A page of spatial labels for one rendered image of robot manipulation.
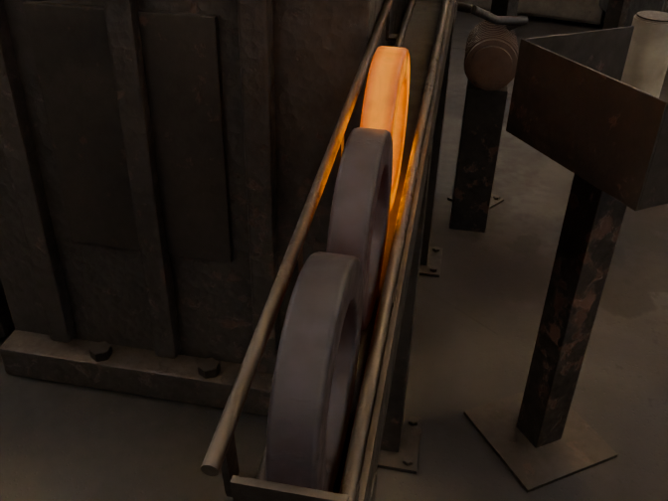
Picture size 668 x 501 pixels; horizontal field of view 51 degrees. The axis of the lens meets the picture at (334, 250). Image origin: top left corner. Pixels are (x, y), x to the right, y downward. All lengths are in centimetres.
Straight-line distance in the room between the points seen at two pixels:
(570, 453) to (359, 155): 92
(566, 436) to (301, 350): 103
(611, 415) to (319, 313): 111
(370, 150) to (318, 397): 24
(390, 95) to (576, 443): 87
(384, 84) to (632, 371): 105
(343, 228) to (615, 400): 105
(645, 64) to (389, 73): 150
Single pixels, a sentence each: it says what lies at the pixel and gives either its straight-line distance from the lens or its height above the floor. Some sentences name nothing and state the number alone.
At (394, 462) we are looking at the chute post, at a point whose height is 1.
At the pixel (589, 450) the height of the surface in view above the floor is 1.
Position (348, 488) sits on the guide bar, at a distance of 51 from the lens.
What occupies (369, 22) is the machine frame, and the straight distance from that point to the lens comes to 102.
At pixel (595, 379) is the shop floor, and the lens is 157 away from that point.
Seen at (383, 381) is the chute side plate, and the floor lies 60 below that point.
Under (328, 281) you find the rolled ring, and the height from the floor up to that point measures 73.
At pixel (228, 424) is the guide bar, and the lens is 48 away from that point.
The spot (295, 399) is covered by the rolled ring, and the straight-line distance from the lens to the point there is 43.
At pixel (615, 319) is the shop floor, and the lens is 175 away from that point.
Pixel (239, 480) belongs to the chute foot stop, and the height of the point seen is 63.
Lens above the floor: 99
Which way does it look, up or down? 33 degrees down
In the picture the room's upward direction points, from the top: 2 degrees clockwise
